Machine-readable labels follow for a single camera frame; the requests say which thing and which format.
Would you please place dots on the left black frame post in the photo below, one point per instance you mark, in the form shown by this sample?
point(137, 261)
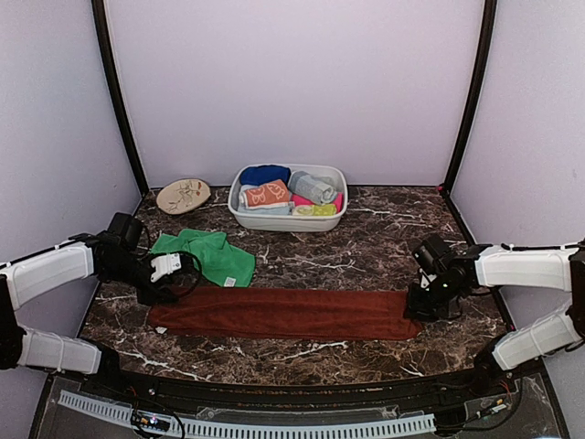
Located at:
point(115, 91)

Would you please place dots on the right black frame post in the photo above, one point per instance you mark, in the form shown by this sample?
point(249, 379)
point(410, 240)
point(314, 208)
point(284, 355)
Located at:
point(473, 96)

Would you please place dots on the orange bunny pattern towel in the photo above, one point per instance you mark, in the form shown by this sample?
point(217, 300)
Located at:
point(274, 194)

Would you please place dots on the black front table rail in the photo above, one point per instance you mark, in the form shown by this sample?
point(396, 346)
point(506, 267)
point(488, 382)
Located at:
point(309, 382)

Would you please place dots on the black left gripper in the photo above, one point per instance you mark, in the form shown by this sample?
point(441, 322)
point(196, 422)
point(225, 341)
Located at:
point(154, 296)

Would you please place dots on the grey rolled towel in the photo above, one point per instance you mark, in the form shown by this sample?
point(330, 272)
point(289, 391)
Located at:
point(312, 188)

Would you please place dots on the dark blue rolled towel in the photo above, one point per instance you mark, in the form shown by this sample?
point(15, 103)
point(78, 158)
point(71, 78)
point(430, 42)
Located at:
point(260, 175)

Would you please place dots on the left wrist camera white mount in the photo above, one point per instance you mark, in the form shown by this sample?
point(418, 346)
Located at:
point(167, 264)

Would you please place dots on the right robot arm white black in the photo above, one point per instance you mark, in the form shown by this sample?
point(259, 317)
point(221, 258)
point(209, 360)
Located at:
point(538, 270)

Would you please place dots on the small electronics board with leds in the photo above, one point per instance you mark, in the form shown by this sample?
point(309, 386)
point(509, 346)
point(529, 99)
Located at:
point(148, 422)

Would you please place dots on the black frame post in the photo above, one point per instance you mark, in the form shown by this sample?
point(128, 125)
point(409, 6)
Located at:
point(473, 96)
point(115, 91)

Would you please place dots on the yellow green rolled towel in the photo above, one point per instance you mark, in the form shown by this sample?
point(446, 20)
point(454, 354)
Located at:
point(326, 210)

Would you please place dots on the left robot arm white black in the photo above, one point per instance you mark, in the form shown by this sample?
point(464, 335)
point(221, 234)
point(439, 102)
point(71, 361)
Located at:
point(29, 280)

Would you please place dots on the white slotted cable duct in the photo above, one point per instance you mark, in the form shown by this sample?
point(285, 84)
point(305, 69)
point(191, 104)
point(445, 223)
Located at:
point(119, 413)

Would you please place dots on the green microfibre towel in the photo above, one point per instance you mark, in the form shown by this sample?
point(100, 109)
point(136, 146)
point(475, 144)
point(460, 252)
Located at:
point(221, 263)

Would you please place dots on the pink rolled towel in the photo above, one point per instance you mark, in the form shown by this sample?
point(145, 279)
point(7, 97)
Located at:
point(300, 201)

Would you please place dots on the light blue rolled towel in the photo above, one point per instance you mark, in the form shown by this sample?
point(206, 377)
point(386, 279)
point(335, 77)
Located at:
point(282, 210)

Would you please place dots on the round beige embroidered cloth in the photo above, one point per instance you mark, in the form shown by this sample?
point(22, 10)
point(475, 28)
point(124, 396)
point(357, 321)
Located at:
point(183, 196)

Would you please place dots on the brown towel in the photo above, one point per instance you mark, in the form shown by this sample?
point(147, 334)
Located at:
point(263, 313)

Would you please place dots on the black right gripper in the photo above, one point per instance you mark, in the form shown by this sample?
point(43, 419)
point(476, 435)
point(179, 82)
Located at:
point(414, 308)

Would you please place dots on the grey plastic basin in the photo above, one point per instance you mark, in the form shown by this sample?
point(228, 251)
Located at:
point(290, 222)

